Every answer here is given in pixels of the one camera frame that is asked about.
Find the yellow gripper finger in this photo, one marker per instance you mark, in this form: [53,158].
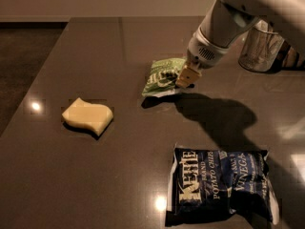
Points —
[187,76]

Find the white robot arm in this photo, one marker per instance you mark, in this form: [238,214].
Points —
[287,17]

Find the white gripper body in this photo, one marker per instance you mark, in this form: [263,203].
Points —
[203,55]

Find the metal mesh cup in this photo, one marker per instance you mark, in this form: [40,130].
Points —
[260,48]

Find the yellow wavy sponge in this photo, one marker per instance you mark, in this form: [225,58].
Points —
[88,116]

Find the blue salt vinegar chip bag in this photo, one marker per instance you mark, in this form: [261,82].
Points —
[212,185]

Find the green jalapeno chip bag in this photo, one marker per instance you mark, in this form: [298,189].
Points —
[163,76]

